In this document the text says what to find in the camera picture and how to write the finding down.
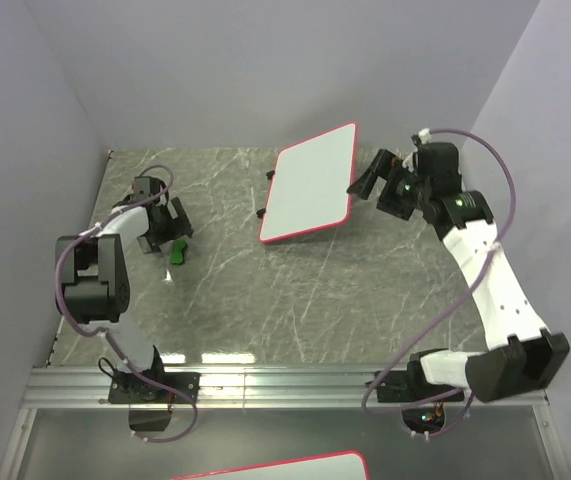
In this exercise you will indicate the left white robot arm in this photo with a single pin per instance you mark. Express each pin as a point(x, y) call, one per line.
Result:
point(93, 292)

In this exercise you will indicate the aluminium mounting rail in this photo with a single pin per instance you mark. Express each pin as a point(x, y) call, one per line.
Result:
point(234, 386)

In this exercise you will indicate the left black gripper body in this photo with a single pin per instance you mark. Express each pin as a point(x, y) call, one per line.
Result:
point(168, 228)

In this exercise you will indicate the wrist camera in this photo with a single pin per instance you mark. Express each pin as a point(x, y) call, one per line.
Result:
point(144, 187)
point(438, 160)

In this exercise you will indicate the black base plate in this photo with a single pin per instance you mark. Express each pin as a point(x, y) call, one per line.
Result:
point(410, 387)
point(180, 387)

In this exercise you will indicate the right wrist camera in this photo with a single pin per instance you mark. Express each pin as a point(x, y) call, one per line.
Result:
point(438, 160)

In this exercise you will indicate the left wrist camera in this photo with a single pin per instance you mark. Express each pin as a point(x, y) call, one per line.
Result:
point(144, 187)

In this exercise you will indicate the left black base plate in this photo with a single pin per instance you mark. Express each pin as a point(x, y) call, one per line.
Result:
point(180, 387)

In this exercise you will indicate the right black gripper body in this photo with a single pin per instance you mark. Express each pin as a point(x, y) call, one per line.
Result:
point(403, 192)

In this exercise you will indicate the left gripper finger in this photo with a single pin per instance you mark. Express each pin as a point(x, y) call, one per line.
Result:
point(149, 244)
point(181, 223)

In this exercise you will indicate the green whiteboard eraser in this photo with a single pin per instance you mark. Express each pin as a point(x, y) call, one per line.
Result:
point(178, 252)

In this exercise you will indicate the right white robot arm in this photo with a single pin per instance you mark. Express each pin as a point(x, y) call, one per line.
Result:
point(521, 354)

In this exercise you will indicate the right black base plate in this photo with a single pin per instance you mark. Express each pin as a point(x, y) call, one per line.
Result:
point(410, 387)

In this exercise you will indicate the pink framed whiteboard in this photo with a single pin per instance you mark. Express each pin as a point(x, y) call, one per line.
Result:
point(341, 465)
point(308, 192)

